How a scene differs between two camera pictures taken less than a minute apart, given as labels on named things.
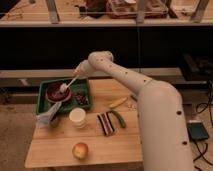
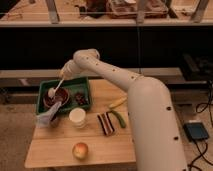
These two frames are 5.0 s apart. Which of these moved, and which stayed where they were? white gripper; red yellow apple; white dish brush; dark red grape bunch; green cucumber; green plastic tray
Moved: white dish brush; white gripper
Stayed: dark red grape bunch; green plastic tray; red yellow apple; green cucumber
